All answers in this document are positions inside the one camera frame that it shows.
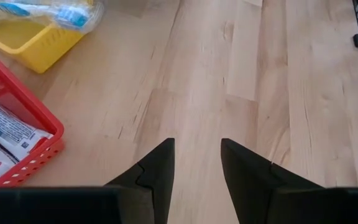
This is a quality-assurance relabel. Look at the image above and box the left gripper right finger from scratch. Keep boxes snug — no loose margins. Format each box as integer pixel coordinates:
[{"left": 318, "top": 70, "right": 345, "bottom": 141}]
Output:
[{"left": 220, "top": 138, "right": 324, "bottom": 224}]

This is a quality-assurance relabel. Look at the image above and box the yellow plastic basket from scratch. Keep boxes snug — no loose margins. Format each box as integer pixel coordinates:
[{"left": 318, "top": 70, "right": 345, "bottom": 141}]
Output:
[{"left": 0, "top": 18, "right": 85, "bottom": 75}]

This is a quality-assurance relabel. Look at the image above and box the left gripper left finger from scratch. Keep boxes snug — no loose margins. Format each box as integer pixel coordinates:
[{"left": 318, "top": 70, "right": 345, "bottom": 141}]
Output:
[{"left": 105, "top": 138, "right": 176, "bottom": 224}]

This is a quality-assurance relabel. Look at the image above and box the blue white toothbrush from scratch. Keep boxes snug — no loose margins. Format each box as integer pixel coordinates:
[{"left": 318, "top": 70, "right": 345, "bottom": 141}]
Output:
[{"left": 40, "top": 0, "right": 105, "bottom": 34}]

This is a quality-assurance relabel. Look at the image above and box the red plastic basket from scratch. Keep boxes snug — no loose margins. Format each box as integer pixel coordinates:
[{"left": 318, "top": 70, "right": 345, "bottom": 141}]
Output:
[{"left": 0, "top": 42, "right": 65, "bottom": 190}]

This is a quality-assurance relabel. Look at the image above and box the clear toothbrush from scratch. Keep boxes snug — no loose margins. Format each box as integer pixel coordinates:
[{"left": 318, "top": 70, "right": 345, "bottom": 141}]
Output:
[{"left": 0, "top": 0, "right": 52, "bottom": 26}]

